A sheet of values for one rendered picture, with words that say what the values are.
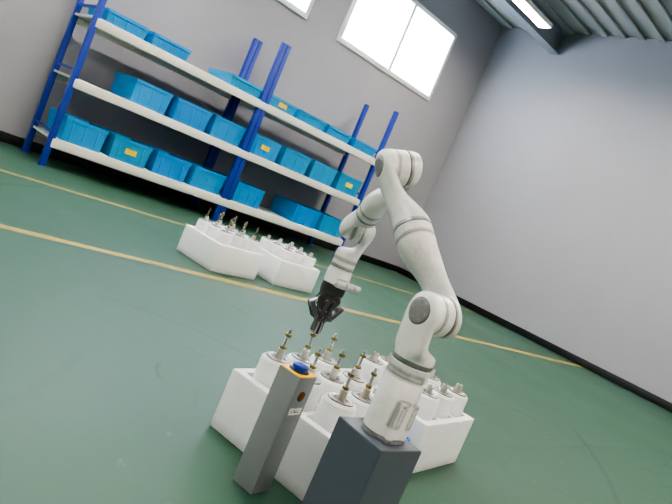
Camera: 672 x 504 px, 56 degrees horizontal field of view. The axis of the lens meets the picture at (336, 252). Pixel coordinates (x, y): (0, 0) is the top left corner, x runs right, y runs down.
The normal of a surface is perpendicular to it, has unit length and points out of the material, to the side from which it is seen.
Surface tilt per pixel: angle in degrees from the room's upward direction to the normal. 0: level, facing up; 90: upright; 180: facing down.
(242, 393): 90
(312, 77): 90
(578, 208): 90
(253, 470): 90
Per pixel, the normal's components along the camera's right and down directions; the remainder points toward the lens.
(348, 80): 0.62, 0.33
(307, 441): -0.55, -0.15
